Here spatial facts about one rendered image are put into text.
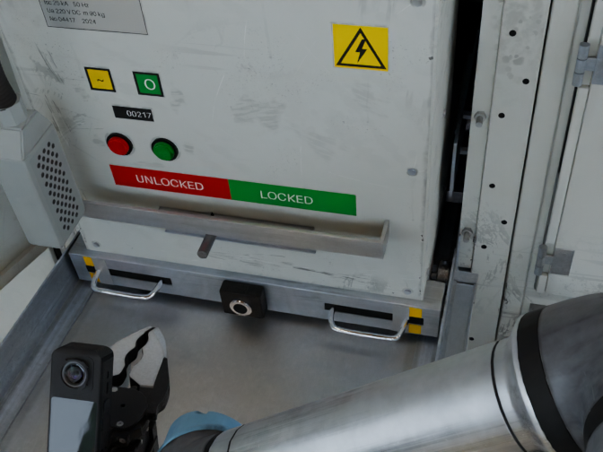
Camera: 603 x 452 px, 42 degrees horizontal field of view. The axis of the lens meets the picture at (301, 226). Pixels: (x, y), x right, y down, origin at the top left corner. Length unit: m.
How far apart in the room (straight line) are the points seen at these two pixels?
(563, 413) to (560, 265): 0.67
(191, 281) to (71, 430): 0.48
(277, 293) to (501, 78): 0.41
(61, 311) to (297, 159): 0.47
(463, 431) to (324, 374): 0.59
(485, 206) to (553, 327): 0.63
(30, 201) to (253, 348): 0.36
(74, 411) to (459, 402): 0.33
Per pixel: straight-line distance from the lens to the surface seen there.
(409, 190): 0.91
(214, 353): 1.10
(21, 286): 1.51
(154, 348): 0.78
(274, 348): 1.09
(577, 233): 1.07
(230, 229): 0.97
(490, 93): 0.98
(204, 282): 1.12
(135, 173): 1.02
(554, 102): 0.97
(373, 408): 0.52
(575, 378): 0.44
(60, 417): 0.69
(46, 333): 1.19
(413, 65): 0.80
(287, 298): 1.09
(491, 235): 1.11
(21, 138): 0.91
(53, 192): 0.97
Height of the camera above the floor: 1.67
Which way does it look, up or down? 42 degrees down
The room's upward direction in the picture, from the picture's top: 5 degrees counter-clockwise
